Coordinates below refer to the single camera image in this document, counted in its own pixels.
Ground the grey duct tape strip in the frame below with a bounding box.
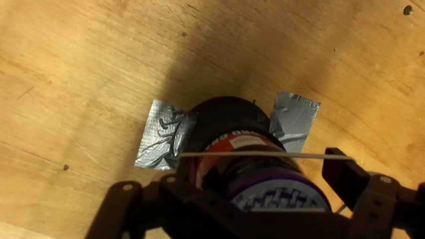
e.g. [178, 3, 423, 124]
[134, 99, 200, 171]
[269, 90, 321, 153]

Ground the brown cup with orange label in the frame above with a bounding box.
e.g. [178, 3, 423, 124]
[184, 96, 332, 213]

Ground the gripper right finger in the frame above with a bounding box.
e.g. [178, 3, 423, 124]
[321, 147, 425, 239]

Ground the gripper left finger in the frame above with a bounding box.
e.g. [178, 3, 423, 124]
[85, 155, 248, 239]

